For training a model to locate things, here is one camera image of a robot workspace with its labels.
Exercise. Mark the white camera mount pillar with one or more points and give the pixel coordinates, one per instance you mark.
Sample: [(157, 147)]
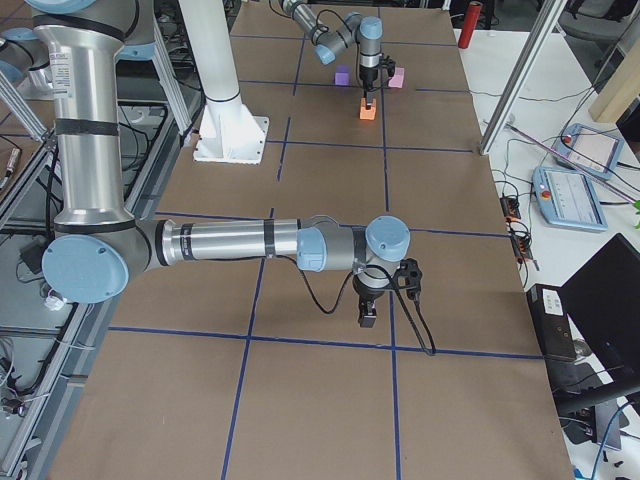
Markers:
[(229, 132)]

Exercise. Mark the blue teach pendant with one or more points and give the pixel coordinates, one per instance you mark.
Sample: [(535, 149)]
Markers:
[(593, 149), (567, 199)]

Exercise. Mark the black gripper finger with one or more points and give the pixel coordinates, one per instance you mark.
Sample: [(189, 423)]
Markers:
[(367, 313), (368, 98)]

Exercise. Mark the brown paper table cover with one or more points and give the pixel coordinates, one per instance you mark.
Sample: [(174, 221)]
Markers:
[(248, 370)]

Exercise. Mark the red cylinder bottle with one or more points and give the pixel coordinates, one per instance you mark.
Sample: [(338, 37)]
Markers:
[(471, 18)]

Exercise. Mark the aluminium frame post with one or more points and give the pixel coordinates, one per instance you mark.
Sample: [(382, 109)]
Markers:
[(542, 28)]

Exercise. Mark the orange black connector strip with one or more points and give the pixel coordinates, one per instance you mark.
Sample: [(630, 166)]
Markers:
[(519, 232)]

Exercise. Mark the black box with label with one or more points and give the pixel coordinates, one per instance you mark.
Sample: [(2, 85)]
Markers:
[(551, 323)]

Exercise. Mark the black laptop computer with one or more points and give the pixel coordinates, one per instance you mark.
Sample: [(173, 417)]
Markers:
[(602, 300)]

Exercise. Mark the pink foam block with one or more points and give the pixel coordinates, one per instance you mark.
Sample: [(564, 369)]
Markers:
[(396, 81)]

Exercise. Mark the reacher grabber stick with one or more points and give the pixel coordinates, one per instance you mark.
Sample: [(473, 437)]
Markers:
[(617, 191)]

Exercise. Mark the far blue teach pendant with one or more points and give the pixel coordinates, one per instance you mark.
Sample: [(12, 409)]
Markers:
[(593, 149)]

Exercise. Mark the near blue teach pendant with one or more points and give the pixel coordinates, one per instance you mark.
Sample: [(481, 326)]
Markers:
[(567, 199)]

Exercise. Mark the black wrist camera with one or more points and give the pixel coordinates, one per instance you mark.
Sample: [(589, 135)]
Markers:
[(409, 277), (388, 65)]

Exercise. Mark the orange foam block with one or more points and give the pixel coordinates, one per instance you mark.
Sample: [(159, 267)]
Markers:
[(368, 115)]

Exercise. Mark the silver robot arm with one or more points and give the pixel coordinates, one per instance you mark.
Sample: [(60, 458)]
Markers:
[(99, 245), (331, 35)]

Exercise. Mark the purple foam block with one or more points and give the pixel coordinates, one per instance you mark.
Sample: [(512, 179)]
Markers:
[(342, 75)]

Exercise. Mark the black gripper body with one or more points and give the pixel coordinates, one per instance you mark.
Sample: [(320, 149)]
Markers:
[(367, 293), (368, 77)]

